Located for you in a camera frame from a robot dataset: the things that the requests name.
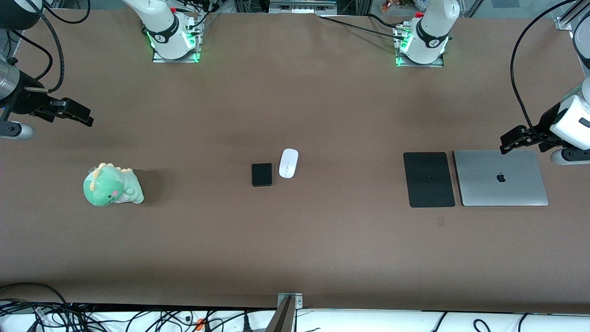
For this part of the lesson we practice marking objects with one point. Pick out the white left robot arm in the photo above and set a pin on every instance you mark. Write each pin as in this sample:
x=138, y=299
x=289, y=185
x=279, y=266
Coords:
x=431, y=37

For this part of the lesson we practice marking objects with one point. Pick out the black mouse pad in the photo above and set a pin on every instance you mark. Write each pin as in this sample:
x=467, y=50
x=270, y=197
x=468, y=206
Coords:
x=428, y=180

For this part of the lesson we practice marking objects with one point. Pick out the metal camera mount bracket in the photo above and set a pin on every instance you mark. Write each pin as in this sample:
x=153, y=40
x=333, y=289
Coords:
x=288, y=309

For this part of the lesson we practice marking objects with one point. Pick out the silver laptop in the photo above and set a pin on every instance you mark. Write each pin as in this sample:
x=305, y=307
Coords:
x=500, y=177

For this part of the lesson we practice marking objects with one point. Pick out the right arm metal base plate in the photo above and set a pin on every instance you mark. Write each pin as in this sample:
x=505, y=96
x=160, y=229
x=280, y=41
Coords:
x=159, y=59

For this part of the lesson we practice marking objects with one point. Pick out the green dinosaur plush toy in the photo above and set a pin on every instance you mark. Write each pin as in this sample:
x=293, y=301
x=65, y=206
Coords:
x=108, y=186

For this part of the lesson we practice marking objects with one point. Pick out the aluminium frame rail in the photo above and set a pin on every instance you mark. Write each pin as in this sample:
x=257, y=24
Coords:
x=569, y=17

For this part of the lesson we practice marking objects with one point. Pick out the black phone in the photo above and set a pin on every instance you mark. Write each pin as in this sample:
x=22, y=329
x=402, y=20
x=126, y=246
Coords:
x=262, y=174

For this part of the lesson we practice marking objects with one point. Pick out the grey power strip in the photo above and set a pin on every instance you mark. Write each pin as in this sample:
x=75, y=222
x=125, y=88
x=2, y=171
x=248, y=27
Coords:
x=302, y=5

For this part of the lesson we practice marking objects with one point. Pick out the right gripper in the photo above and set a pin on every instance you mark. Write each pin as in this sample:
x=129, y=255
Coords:
x=26, y=101

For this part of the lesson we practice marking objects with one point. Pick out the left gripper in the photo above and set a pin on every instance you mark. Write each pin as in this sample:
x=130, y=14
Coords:
x=545, y=124

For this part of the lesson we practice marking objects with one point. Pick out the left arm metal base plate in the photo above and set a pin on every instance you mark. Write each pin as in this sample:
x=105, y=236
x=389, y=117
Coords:
x=405, y=63

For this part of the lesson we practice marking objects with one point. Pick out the white computer mouse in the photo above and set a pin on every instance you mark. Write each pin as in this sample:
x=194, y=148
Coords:
x=288, y=163

